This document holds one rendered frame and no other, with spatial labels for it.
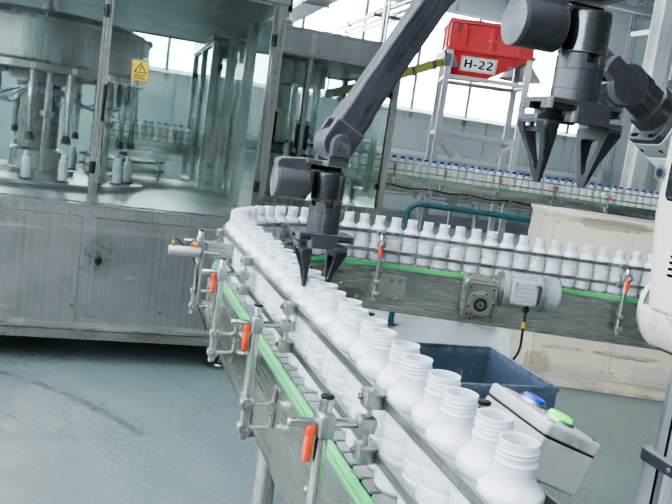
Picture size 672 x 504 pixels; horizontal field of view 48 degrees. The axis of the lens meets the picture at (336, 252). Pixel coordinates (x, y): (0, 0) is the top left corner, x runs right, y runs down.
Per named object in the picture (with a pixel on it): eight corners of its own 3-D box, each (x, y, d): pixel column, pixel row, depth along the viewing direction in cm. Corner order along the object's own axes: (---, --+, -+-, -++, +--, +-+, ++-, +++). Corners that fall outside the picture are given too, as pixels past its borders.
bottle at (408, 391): (421, 482, 95) (442, 355, 93) (422, 504, 89) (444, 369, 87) (373, 474, 95) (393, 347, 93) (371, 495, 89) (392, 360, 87)
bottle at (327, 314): (344, 395, 124) (358, 297, 122) (309, 395, 122) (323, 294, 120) (332, 383, 130) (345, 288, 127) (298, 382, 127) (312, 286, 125)
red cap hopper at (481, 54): (407, 293, 788) (450, 16, 750) (403, 281, 859) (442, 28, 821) (495, 305, 787) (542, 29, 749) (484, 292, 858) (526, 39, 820)
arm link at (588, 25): (625, 7, 89) (596, 13, 94) (575, -5, 86) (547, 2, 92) (614, 67, 90) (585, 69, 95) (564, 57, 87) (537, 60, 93)
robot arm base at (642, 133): (660, 144, 144) (696, 94, 145) (633, 118, 142) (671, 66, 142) (630, 143, 153) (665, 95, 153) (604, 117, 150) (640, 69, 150)
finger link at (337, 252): (294, 281, 137) (301, 230, 136) (331, 284, 139) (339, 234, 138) (302, 290, 131) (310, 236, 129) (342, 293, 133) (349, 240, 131)
